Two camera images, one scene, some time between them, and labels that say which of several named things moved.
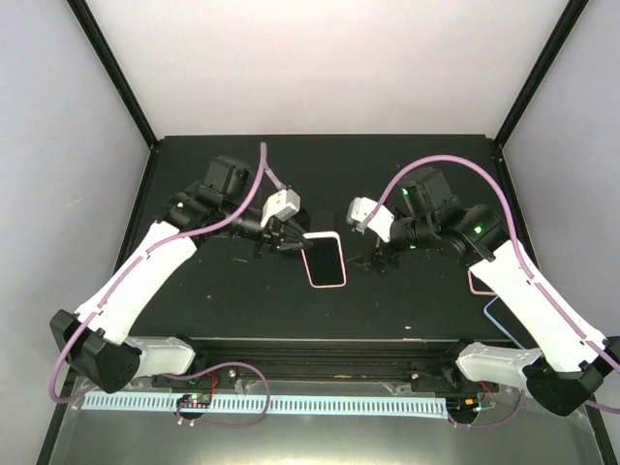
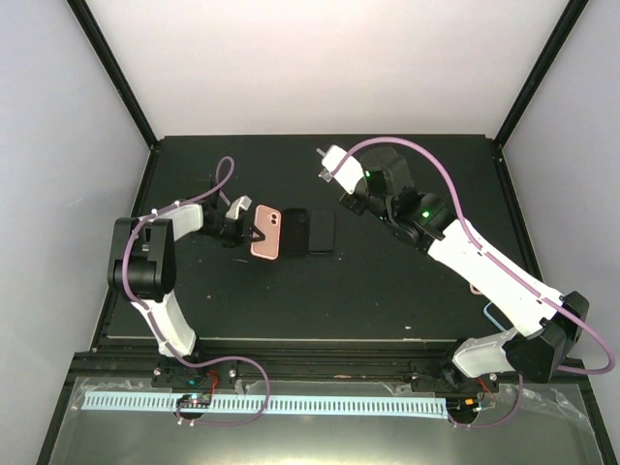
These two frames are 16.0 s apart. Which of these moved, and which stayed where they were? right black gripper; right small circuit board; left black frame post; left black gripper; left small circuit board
Moved: left black gripper; right black gripper
Stayed: right small circuit board; left black frame post; left small circuit board
